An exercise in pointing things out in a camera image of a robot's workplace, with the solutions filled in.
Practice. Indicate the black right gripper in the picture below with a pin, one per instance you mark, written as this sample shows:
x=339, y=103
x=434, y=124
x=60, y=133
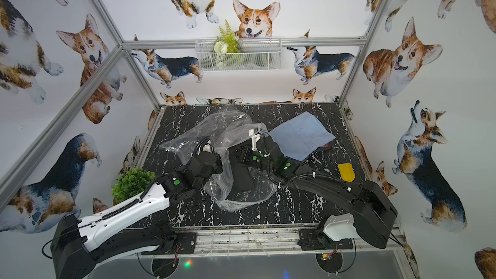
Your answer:
x=245, y=157

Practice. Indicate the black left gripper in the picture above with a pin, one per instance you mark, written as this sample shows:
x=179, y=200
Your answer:
x=211, y=161

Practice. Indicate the clear plastic vacuum bag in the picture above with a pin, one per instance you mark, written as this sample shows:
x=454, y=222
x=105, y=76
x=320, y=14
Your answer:
x=226, y=128

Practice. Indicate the light blue shirt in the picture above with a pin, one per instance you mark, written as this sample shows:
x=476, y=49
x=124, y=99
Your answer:
x=301, y=136

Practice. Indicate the black shirt white buttons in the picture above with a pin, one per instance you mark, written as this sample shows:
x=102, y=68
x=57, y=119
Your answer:
x=244, y=185

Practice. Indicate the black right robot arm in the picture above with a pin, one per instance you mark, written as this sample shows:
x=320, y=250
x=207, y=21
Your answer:
x=372, y=213

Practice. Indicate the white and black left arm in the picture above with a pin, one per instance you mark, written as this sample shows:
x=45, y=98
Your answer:
x=79, y=245

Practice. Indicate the green potted plant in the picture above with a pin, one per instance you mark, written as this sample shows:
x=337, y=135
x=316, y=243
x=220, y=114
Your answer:
x=131, y=184

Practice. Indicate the yellow plastic spatula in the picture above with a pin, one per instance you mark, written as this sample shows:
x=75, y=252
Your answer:
x=347, y=172

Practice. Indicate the fern and white flower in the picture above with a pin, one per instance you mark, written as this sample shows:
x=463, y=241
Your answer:
x=226, y=49

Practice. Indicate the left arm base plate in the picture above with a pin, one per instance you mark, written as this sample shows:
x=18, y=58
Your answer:
x=183, y=243

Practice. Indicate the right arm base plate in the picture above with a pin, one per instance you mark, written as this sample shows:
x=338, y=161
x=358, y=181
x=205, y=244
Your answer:
x=317, y=240

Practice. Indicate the white wire wall basket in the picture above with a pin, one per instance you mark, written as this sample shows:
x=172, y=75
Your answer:
x=253, y=54

